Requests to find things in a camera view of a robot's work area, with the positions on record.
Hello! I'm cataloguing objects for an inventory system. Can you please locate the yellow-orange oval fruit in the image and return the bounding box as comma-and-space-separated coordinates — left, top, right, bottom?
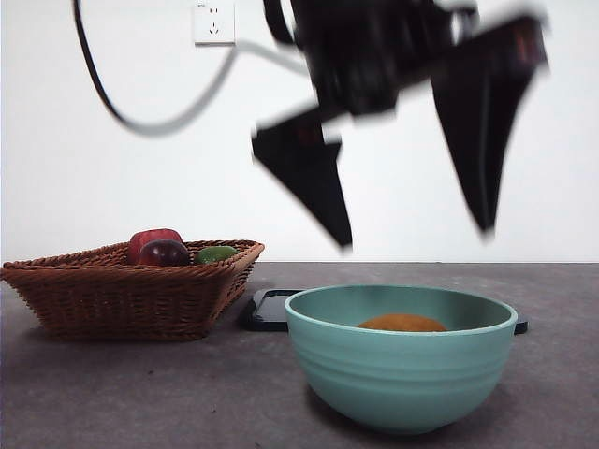
357, 312, 448, 333

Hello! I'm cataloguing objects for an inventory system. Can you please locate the teal ribbed bowl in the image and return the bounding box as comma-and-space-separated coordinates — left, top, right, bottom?
284, 283, 519, 432

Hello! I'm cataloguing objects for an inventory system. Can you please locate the green avocado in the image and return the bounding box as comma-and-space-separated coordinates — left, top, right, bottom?
194, 245, 239, 266

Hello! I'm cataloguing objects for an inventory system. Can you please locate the dark green rectangular tray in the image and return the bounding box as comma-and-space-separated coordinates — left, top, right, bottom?
238, 288, 530, 336

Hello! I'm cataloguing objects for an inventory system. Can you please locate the dark purple plum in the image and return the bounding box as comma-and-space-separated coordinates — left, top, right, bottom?
139, 239, 191, 268

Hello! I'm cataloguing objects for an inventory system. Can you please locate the red apple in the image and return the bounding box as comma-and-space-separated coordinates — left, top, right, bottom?
128, 228, 184, 266

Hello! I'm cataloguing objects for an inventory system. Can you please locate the brown wicker basket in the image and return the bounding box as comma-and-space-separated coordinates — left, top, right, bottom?
0, 239, 266, 342

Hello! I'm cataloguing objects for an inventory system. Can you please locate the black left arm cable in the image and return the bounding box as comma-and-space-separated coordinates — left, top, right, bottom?
72, 0, 313, 138

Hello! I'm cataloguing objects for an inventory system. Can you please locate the white wall socket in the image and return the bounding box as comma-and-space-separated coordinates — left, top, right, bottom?
194, 0, 237, 47

